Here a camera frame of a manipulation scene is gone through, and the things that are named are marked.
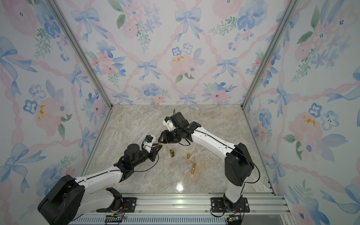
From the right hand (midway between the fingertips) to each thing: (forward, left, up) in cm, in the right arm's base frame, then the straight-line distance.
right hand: (161, 140), depth 80 cm
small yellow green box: (-1, -5, -15) cm, 16 cm away
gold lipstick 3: (-12, -18, -14) cm, 26 cm away
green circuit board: (-35, -39, -21) cm, 56 cm away
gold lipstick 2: (-3, -15, -14) cm, 21 cm away
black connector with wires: (-35, +23, -20) cm, 47 cm away
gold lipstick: (-2, +1, -2) cm, 3 cm away
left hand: (0, +1, -4) cm, 4 cm away
